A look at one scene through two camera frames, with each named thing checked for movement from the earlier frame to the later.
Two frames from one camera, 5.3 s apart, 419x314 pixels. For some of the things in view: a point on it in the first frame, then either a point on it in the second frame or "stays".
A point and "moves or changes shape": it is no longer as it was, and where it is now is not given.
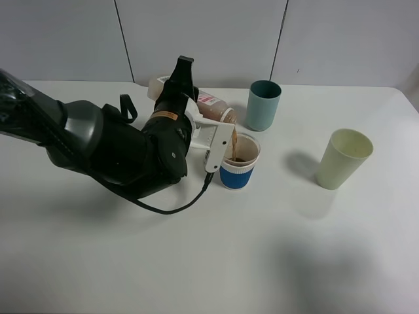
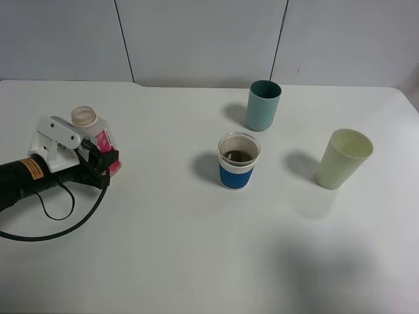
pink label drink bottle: x=209 y=104 moves or changes shape
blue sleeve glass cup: x=239 y=161 stays
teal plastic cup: x=263 y=101 stays
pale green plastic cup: x=346 y=152 stays
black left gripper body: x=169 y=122 -> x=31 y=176
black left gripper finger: x=181 y=80 -> x=99 y=161
